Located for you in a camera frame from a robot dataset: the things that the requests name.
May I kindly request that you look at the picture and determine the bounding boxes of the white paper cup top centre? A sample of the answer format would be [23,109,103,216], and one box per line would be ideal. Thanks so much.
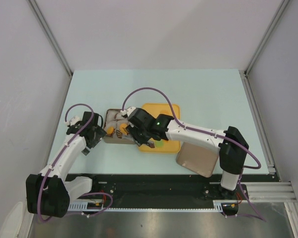
[106,110,125,121]

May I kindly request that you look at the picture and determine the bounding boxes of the green cookie front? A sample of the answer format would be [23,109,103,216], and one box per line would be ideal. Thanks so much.
[154,140,164,148]

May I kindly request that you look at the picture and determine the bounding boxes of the rose gold tin lid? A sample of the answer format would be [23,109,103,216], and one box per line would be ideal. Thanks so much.
[176,142,219,178]

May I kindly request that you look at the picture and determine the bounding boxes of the yellow plastic tray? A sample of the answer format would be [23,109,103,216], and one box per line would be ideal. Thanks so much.
[137,103,181,155]

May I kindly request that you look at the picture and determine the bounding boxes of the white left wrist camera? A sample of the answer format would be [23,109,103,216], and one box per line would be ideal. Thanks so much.
[65,116,81,126]

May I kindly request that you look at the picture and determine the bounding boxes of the white cable duct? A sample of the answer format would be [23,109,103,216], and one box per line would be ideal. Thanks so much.
[69,200,239,213]

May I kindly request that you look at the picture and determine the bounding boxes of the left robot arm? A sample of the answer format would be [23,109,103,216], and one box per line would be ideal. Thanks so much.
[25,112,106,218]

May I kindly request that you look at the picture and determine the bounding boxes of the orange cookie top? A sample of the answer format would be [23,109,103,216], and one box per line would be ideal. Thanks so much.
[106,126,115,136]

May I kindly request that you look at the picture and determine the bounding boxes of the metal tongs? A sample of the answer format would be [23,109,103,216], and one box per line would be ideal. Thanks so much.
[116,130,134,142]

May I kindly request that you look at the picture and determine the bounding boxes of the orange cookie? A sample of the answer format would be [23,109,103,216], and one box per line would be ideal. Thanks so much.
[119,123,128,133]
[106,126,115,136]

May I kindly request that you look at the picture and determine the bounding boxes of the rose gold cookie tin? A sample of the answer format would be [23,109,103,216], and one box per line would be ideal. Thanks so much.
[103,109,135,145]

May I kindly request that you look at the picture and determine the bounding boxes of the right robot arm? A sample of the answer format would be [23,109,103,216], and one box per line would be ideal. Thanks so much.
[121,107,249,199]

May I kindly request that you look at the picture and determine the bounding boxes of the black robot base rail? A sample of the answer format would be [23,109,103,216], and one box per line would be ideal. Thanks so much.
[67,173,249,209]

